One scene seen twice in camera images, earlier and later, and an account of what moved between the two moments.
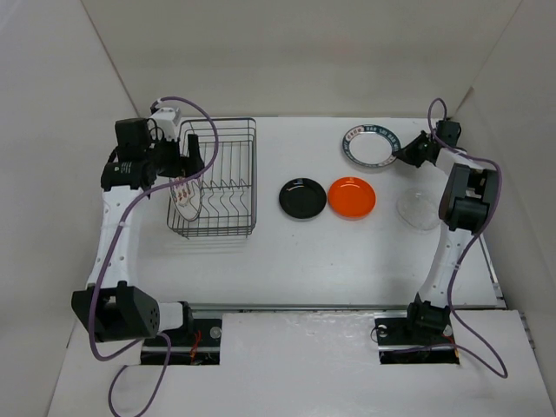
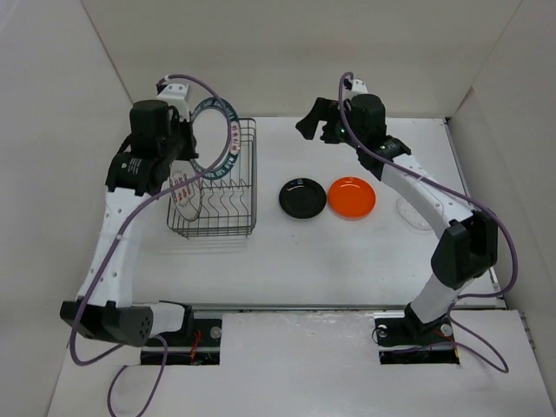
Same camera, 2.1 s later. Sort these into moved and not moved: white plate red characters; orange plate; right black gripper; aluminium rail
Moved: right black gripper
Not moved: aluminium rail; orange plate; white plate red characters
